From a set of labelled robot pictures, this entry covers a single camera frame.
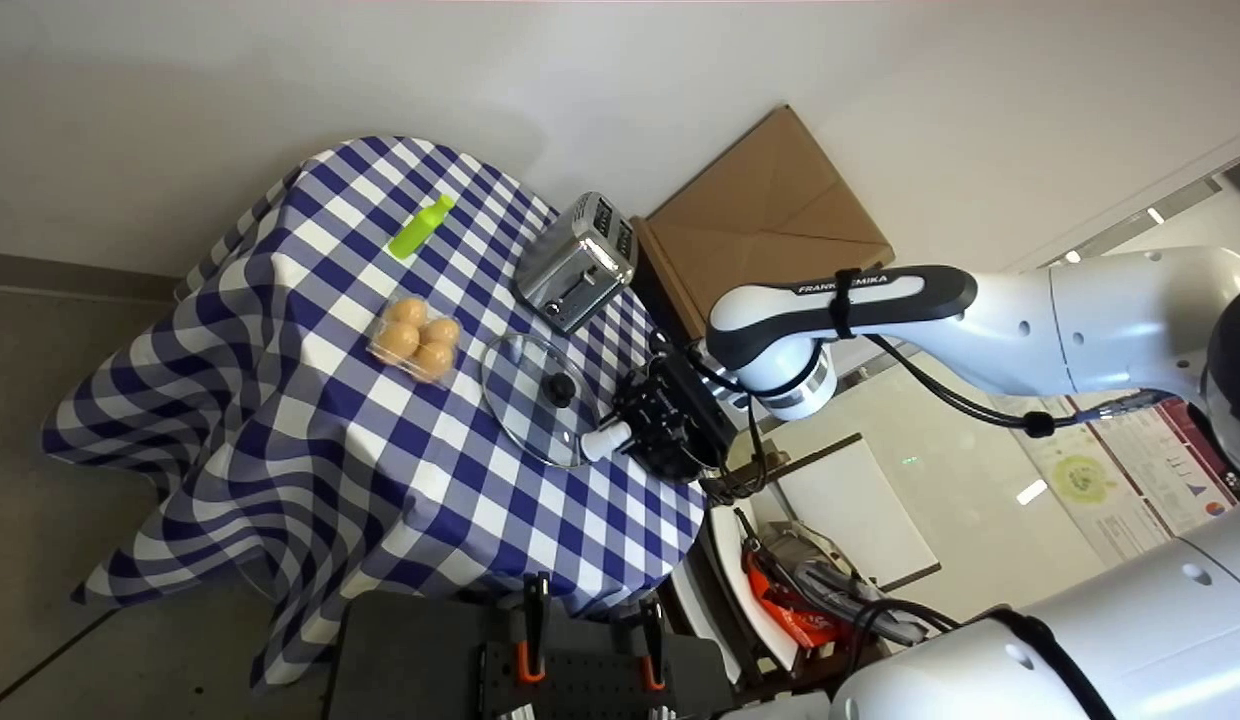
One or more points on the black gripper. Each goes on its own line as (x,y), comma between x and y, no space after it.
(689,423)

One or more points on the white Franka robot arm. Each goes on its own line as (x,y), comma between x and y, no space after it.
(1115,320)

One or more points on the black cooking pot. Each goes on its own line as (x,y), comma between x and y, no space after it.
(703,465)

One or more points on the glass pot lid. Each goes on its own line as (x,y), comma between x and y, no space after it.
(535,423)

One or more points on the silver toaster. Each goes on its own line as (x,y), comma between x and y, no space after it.
(573,266)

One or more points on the orange tool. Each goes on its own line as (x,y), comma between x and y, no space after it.
(786,605)

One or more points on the white board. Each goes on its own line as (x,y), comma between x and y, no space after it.
(860,515)

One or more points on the clear carton of brown eggs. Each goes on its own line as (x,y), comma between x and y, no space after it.
(419,343)

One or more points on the large cardboard box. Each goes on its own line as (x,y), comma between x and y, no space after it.
(765,215)

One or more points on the lime green plastic object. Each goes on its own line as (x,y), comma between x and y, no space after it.
(422,231)

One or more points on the blue white checkered tablecloth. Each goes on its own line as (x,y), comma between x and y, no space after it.
(313,443)

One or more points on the paper sheet with green circle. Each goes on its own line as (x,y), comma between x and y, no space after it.
(1087,480)

